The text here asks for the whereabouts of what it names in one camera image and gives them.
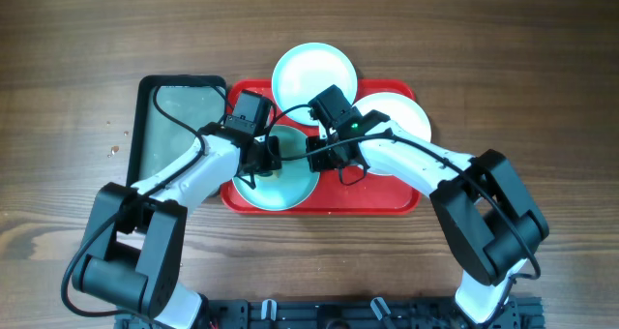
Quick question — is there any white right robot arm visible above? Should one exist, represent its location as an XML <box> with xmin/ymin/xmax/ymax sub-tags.
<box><xmin>306</xmin><ymin>121</ymin><xmax>549</xmax><ymax>326</ymax></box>

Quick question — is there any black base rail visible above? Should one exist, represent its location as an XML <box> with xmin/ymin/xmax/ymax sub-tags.
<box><xmin>115</xmin><ymin>297</ymin><xmax>546</xmax><ymax>329</ymax></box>

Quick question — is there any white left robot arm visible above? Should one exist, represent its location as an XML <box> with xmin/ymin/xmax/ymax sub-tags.
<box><xmin>60</xmin><ymin>123</ymin><xmax>280</xmax><ymax>328</ymax></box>

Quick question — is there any teal plate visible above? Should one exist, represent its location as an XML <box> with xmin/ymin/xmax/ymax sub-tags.
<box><xmin>271</xmin><ymin>43</ymin><xmax>358</xmax><ymax>111</ymax></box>
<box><xmin>232</xmin><ymin>125</ymin><xmax>320</xmax><ymax>211</ymax></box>

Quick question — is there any green yellow sponge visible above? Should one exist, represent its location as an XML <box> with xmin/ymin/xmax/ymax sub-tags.
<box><xmin>256</xmin><ymin>170</ymin><xmax>280</xmax><ymax>181</ymax></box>

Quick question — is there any white plate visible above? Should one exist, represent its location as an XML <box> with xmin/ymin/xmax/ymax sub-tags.
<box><xmin>354</xmin><ymin>92</ymin><xmax>431</xmax><ymax>176</ymax></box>

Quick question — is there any red plastic tray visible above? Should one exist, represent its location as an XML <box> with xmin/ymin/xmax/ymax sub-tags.
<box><xmin>221</xmin><ymin>79</ymin><xmax>422</xmax><ymax>215</ymax></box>

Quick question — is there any black water basin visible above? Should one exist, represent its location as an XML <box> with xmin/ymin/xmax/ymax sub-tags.
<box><xmin>127</xmin><ymin>75</ymin><xmax>226</xmax><ymax>186</ymax></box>

